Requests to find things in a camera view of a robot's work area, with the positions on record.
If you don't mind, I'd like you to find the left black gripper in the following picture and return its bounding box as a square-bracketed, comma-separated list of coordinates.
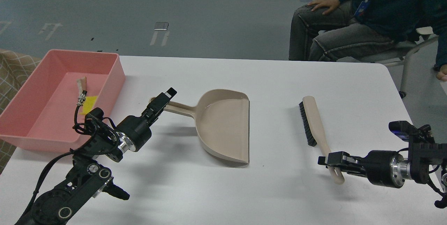
[117, 87, 177, 152]

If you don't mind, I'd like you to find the seated person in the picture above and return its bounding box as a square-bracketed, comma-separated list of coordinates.
[288, 0, 447, 69]

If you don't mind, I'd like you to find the person's right hand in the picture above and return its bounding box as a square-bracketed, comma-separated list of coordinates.
[307, 0, 341, 15]

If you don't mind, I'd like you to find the white office chair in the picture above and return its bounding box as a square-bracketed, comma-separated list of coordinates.
[338, 27, 439, 98]

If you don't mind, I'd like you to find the pink plastic bin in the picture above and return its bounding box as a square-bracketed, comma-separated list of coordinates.
[0, 50, 125, 153]

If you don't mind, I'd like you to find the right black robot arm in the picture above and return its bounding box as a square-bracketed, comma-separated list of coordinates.
[317, 121, 447, 209]

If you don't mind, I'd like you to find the person's left hand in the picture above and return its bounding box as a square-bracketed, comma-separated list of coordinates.
[436, 64, 447, 82]

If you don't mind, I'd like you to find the metal floor plate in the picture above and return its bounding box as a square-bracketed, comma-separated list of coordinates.
[154, 22, 169, 31]

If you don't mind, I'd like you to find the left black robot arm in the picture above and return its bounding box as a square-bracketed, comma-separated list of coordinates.
[16, 88, 177, 225]

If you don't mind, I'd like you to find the beige plastic dustpan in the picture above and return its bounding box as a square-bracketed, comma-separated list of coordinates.
[164, 89, 250, 164]

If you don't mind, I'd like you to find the beige hand brush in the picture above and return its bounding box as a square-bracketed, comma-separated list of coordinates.
[299, 96, 345, 185]

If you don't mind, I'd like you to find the white bread slice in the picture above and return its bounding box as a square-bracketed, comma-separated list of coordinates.
[76, 77, 87, 95]

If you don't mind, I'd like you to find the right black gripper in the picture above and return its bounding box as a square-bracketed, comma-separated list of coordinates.
[326, 150, 409, 187]

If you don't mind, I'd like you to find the beige checkered cloth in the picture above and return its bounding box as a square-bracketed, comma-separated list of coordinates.
[0, 48, 42, 174]

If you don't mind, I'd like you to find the yellow sponge piece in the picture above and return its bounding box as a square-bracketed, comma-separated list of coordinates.
[80, 96, 98, 115]

